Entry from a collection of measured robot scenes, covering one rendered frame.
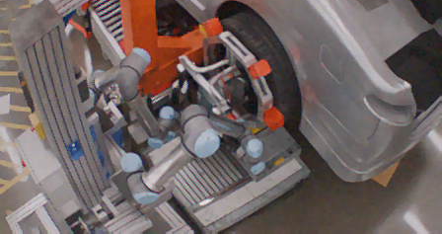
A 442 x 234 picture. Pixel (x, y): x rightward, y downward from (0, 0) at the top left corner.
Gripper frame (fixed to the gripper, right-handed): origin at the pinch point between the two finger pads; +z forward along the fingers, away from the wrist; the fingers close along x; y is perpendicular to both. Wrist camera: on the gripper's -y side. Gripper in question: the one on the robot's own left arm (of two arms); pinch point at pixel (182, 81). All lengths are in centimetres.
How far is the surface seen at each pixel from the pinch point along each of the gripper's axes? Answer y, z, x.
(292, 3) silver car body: -77, -4, 57
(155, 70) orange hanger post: 12.0, 14.9, -20.3
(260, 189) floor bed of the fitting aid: 75, -17, 49
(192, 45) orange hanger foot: 15.0, 39.8, -3.4
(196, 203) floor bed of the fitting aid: 76, -35, 11
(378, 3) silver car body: -19, 84, 120
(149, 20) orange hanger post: -32.4, 15.3, -21.3
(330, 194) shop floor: 83, -13, 99
